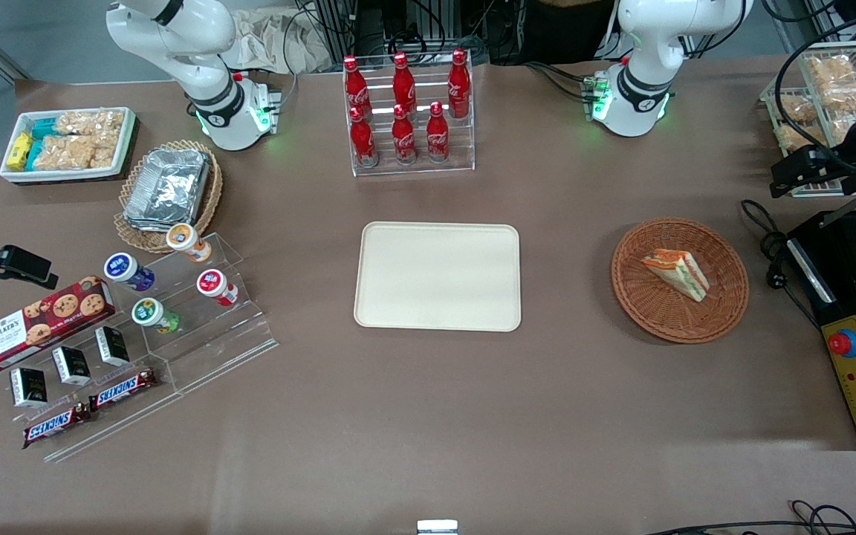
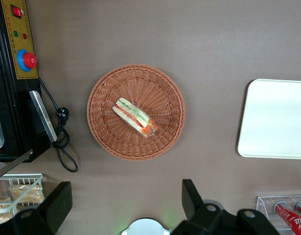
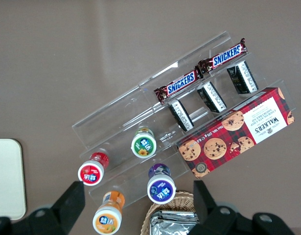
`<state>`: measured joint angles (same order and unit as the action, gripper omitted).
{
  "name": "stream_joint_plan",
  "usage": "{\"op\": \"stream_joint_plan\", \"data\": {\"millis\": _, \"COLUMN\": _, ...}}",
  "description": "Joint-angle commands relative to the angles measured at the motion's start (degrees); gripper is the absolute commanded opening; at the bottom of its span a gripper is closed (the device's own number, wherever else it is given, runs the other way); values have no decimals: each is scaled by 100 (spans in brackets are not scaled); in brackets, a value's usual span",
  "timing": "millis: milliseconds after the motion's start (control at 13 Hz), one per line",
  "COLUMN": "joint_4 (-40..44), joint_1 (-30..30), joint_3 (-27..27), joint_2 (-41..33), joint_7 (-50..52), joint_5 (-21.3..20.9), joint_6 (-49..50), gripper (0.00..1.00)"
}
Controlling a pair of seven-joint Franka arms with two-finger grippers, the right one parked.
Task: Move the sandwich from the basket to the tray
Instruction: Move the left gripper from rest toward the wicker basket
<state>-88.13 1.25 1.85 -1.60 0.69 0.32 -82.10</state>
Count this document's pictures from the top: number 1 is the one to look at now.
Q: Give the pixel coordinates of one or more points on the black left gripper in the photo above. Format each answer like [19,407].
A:
[846,159]

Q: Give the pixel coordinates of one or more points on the triangle sandwich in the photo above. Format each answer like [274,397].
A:
[679,276]

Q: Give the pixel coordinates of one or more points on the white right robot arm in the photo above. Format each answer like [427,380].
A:
[175,37]

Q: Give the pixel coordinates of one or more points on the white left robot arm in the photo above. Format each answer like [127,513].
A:
[643,44]

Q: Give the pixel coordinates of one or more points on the round brown wicker basket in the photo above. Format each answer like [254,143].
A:
[658,319]

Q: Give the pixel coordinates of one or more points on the oval tan wicker basket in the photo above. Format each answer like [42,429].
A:
[212,197]

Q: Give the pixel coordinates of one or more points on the beige rectangular tray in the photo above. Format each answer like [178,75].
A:
[437,276]

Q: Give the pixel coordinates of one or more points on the rice cracker packet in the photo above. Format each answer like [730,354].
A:
[829,70]
[799,135]
[798,108]
[851,96]
[90,122]
[64,152]

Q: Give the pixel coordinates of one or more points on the red Walkers cookie box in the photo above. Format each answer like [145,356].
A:
[41,323]

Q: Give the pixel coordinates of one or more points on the blue lid small cup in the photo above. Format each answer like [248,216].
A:
[127,270]

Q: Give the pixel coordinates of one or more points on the small black box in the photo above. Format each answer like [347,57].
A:
[113,346]
[29,387]
[71,365]

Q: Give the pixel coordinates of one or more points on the yellow snack pack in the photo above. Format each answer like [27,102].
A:
[19,151]

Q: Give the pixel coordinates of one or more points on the green lid small cup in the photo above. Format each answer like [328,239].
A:
[153,314]

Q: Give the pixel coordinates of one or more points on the teal snack pack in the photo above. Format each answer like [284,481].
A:
[41,128]

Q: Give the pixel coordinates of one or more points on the black machine with yellow panel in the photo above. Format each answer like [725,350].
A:
[855,297]

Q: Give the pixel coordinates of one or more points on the Snickers chocolate bar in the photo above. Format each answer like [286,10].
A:
[56,426]
[123,389]

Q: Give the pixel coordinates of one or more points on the white rectangular snack bin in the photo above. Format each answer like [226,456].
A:
[125,141]

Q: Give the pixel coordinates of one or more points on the stack of foil trays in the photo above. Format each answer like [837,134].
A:
[168,189]

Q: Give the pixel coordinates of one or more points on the orange lid small cup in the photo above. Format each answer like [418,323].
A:
[186,241]

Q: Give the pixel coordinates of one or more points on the red emergency stop button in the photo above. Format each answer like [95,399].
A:
[844,343]

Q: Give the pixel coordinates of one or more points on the red lid small cup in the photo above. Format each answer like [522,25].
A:
[216,286]

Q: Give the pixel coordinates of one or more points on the clear acrylic stepped display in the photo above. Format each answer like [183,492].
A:
[212,349]

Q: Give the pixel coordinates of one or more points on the clear acrylic bottle rack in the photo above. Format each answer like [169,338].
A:
[461,148]

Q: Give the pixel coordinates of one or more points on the crumpled beige cloth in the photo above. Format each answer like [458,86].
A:
[272,44]

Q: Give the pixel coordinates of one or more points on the red cola bottle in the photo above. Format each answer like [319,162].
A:
[403,137]
[403,82]
[459,83]
[437,135]
[362,140]
[356,88]

